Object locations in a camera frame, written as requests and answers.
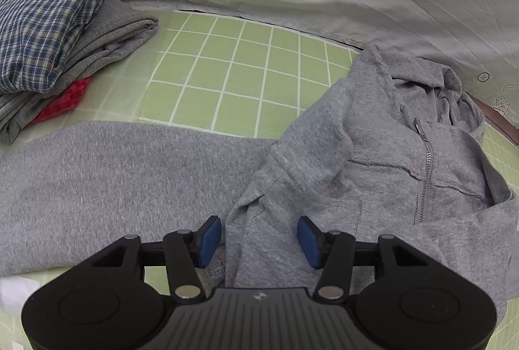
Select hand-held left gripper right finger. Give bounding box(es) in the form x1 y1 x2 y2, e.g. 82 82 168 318
297 216 436 302

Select grey zip hoodie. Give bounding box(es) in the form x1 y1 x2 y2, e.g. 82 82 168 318
0 44 519 334

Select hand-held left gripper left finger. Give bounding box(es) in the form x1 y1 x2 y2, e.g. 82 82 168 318
81 215 223 302

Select folded grey garment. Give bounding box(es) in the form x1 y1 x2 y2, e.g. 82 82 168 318
0 0 160 145

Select folded plaid shirt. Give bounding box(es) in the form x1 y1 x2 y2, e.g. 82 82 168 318
0 0 135 94

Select red checked cloth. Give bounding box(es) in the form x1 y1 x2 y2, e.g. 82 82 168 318
28 77 92 126

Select green grid mat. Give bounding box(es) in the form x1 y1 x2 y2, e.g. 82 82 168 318
0 7 519 350

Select pink board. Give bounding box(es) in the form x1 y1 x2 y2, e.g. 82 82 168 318
470 96 519 136

